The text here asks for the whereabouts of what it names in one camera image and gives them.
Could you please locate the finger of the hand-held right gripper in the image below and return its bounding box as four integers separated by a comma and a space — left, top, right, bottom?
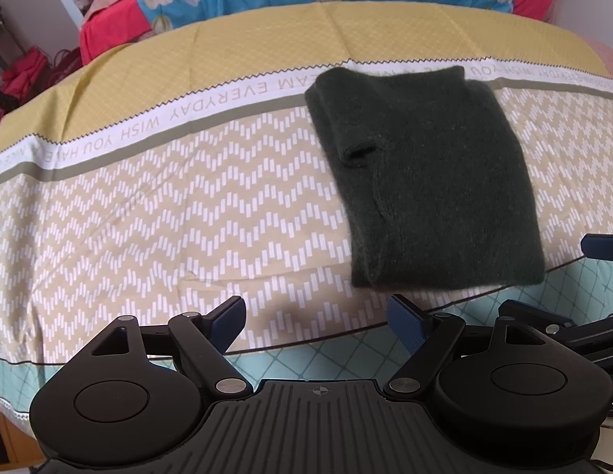
499, 300, 613, 352
581, 233, 613, 260

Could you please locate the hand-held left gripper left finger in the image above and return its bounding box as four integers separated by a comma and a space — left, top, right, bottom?
89, 296, 253, 400

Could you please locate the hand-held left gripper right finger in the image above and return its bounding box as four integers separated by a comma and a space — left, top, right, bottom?
384, 295, 549, 400

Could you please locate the dark green sweater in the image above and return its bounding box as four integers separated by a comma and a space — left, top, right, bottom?
305, 66, 547, 290

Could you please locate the red clothes pile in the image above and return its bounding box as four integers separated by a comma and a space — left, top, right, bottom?
2, 47, 49, 100

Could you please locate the yellow zigzag patterned bedsheet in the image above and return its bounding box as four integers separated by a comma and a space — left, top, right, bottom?
0, 2, 613, 435

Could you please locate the dark bag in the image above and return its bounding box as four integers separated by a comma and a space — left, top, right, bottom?
52, 48, 84, 82

